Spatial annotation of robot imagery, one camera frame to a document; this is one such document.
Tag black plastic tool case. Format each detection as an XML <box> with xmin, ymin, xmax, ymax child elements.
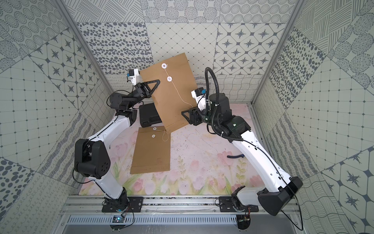
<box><xmin>139</xmin><ymin>103</ymin><xmax>162</xmax><ymax>128</ymax></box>

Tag blue handled pliers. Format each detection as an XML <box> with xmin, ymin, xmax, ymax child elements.
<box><xmin>227</xmin><ymin>154</ymin><xmax>245</xmax><ymax>159</ymax></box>

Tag brown kraft file bag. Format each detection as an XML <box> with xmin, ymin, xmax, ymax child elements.
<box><xmin>140</xmin><ymin>53</ymin><xmax>197</xmax><ymax>133</ymax></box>
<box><xmin>130</xmin><ymin>126</ymin><xmax>171</xmax><ymax>175</ymax></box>

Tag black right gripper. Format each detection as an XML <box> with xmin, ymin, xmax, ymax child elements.
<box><xmin>183</xmin><ymin>105</ymin><xmax>221</xmax><ymax>127</ymax></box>

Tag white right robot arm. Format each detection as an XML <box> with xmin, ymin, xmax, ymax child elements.
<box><xmin>181</xmin><ymin>88</ymin><xmax>303</xmax><ymax>216</ymax></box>

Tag white file bag string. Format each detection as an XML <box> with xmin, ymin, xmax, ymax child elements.
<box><xmin>163</xmin><ymin>65</ymin><xmax>195</xmax><ymax>109</ymax></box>

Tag aluminium mounting rail frame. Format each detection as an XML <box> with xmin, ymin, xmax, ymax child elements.
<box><xmin>59</xmin><ymin>178</ymin><xmax>302</xmax><ymax>215</ymax></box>

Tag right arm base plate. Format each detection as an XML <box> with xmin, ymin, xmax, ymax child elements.
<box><xmin>218</xmin><ymin>196</ymin><xmax>259</xmax><ymax>213</ymax></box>

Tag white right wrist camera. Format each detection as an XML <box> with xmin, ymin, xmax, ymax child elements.
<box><xmin>191</xmin><ymin>87</ymin><xmax>206</xmax><ymax>111</ymax></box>

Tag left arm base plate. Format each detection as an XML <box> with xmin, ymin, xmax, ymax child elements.
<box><xmin>101</xmin><ymin>196</ymin><xmax>144</xmax><ymax>213</ymax></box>

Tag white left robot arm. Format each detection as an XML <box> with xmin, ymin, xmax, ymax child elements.
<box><xmin>74</xmin><ymin>80</ymin><xmax>160</xmax><ymax>211</ymax></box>

